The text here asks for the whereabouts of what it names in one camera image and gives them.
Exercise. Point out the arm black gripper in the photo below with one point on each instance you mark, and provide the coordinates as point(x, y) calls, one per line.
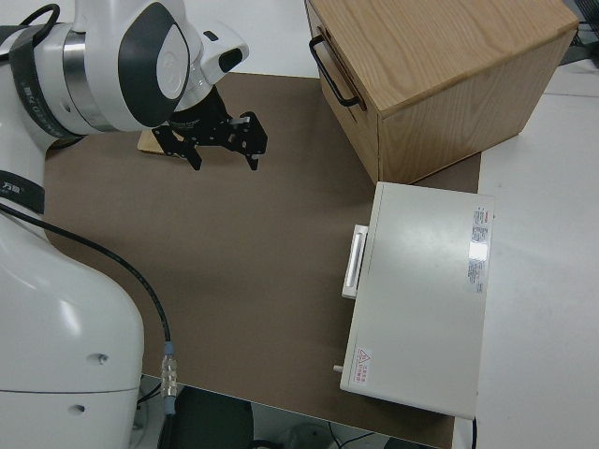
point(201, 119)

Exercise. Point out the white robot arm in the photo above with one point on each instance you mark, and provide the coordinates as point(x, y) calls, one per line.
point(70, 304)

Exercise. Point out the wooden mug rack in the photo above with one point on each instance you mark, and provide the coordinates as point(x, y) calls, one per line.
point(149, 141)

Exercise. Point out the brown table mat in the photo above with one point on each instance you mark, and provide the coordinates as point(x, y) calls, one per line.
point(234, 257)

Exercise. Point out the wooden drawer cabinet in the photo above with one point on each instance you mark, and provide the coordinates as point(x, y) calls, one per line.
point(444, 70)

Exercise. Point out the white toaster oven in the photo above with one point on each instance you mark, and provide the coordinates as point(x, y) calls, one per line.
point(421, 290)

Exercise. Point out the white oven knob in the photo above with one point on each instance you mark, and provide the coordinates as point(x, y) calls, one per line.
point(335, 368)

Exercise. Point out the dark background equipment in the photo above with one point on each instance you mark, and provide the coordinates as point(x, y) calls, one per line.
point(582, 33)

